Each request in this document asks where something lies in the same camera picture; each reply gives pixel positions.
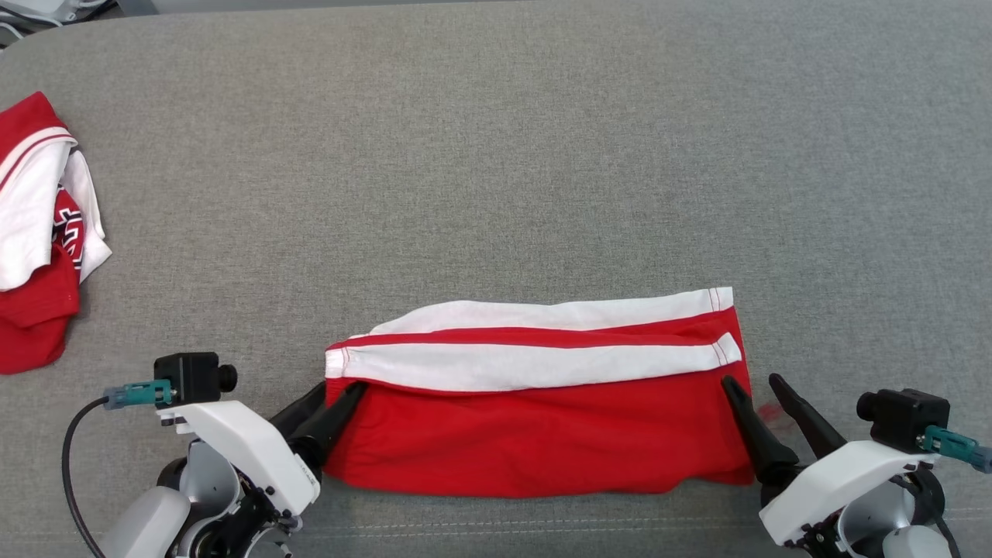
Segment braided black right arm cable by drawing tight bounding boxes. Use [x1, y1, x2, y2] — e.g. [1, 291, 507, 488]
[891, 471, 963, 558]

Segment red shorts with white stripes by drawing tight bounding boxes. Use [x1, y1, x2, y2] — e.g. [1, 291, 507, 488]
[323, 287, 757, 499]

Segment right camera cable teal plug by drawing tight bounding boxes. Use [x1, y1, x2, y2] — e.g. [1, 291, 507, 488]
[921, 425, 992, 475]

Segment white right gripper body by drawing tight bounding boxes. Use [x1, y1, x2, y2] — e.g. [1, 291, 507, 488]
[758, 440, 940, 548]

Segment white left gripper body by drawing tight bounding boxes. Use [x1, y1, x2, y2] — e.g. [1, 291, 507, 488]
[157, 399, 323, 518]

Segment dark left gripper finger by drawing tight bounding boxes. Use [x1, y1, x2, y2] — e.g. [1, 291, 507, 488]
[268, 381, 329, 439]
[288, 381, 370, 474]

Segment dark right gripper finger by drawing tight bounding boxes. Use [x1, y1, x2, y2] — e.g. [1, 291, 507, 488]
[767, 373, 849, 460]
[721, 374, 804, 488]

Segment red Bulls 23 jersey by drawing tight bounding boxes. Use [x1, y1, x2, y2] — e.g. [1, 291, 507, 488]
[0, 91, 113, 376]

